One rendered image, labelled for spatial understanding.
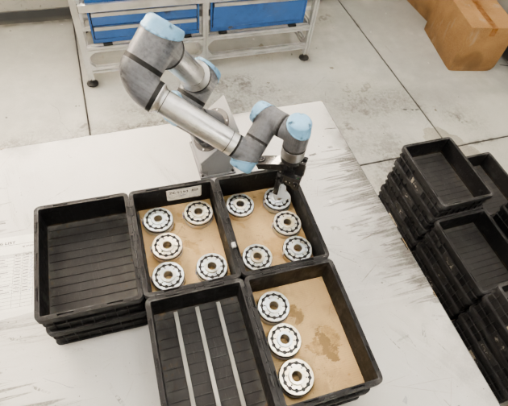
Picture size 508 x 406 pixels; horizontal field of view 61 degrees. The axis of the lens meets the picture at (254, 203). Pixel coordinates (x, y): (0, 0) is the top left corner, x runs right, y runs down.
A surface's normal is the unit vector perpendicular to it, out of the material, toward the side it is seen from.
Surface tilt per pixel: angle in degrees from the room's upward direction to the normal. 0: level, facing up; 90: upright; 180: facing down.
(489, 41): 89
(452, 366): 0
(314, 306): 0
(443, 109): 0
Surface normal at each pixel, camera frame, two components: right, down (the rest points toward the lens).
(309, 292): 0.10, -0.58
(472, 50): 0.10, 0.81
